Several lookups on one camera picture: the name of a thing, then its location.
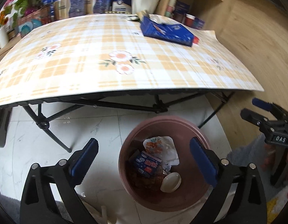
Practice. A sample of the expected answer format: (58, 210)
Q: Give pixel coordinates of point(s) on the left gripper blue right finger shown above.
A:
(206, 160)

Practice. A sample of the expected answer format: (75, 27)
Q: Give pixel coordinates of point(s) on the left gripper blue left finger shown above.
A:
(80, 162)

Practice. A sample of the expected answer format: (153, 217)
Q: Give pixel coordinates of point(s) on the white floral paper bowl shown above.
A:
(163, 148)

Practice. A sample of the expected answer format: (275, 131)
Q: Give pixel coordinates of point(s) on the blue red snack packet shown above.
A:
(147, 164)

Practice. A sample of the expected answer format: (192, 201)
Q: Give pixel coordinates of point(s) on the red small carton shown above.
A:
(195, 40)

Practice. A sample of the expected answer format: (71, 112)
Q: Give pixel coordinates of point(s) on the blue cardboard box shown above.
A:
(175, 33)

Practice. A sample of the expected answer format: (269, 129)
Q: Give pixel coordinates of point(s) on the pink round trash bin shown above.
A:
(146, 191)

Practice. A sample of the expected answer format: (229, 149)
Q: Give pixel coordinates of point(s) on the orange plaid tablecloth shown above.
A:
(107, 52)

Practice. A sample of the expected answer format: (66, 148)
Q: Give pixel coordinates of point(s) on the red paper cup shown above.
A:
(189, 20)

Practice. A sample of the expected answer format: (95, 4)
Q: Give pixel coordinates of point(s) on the striped wicker basket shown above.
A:
(34, 20)

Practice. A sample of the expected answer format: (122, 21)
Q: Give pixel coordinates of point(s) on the stack of pastel paper cups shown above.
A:
(170, 8)

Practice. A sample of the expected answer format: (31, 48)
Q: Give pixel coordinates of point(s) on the blue gold gift box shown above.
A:
(97, 6)
(64, 9)

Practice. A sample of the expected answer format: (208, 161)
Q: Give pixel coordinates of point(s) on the white blue milk carton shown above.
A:
(121, 7)

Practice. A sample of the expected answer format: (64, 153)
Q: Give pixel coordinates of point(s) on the orange flower bunch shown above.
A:
(1, 19)

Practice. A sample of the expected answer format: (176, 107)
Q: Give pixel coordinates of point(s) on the white flower pot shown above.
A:
(144, 5)

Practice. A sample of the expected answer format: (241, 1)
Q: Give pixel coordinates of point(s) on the black folding table frame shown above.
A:
(163, 99)

